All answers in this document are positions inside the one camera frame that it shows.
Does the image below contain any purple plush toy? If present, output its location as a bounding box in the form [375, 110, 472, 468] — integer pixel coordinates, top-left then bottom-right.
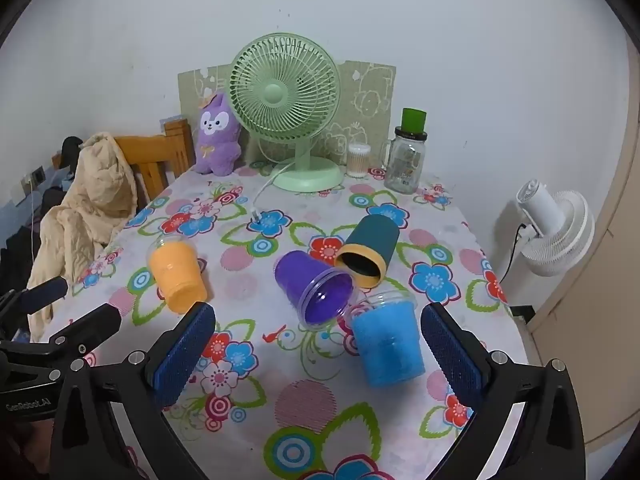
[194, 91, 243, 177]

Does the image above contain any blue plastic cup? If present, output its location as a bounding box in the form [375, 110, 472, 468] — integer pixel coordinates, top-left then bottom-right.
[345, 290, 427, 389]

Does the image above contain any white standing fan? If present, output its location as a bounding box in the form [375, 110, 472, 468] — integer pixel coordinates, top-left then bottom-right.
[515, 178, 596, 277]

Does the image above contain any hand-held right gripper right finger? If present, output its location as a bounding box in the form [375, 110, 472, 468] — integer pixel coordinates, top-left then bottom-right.
[420, 302, 587, 480]

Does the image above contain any orange plastic cup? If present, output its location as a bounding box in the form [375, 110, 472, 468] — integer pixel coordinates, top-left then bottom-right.
[146, 234, 208, 315]

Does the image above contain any white fan cable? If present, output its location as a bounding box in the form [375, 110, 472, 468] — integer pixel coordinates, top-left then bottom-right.
[249, 160, 294, 224]

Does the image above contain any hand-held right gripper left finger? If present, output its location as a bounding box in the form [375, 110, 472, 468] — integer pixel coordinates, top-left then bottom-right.
[49, 301, 217, 480]

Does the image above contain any purple plastic cup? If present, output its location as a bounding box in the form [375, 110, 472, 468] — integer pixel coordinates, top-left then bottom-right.
[274, 251, 355, 326]

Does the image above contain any teal cup with yellow rim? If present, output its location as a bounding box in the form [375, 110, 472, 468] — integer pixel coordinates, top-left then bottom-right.
[334, 216, 401, 290]

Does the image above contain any green desk fan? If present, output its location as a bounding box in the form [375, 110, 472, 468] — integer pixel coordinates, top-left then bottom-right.
[229, 33, 346, 193]

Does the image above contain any green printed board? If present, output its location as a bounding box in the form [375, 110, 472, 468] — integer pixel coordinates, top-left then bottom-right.
[177, 60, 397, 167]

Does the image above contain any wall socket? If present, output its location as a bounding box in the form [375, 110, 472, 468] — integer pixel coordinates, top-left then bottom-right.
[22, 165, 47, 196]

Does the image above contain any dark cloth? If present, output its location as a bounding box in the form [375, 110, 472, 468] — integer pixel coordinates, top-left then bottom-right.
[0, 185, 76, 301]

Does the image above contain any beige quilted jacket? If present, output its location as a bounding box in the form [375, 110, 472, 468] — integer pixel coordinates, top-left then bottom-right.
[26, 132, 139, 343]

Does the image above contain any wooden chair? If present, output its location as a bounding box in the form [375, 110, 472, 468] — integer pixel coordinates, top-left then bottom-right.
[114, 118, 195, 201]

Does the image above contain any cotton swab container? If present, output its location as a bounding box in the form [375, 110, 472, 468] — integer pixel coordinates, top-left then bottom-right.
[347, 143, 372, 179]

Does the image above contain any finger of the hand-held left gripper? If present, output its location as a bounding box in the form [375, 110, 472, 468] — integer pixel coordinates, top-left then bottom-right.
[0, 304, 122, 372]
[0, 276, 69, 318]

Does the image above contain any glass jar with green lid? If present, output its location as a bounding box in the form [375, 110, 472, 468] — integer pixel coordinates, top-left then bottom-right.
[382, 107, 429, 195]

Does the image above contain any black power cable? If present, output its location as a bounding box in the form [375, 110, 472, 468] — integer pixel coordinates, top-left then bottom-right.
[497, 220, 527, 286]

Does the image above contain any floral tablecloth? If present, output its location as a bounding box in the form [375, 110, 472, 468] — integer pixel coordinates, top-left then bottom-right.
[30, 160, 532, 480]

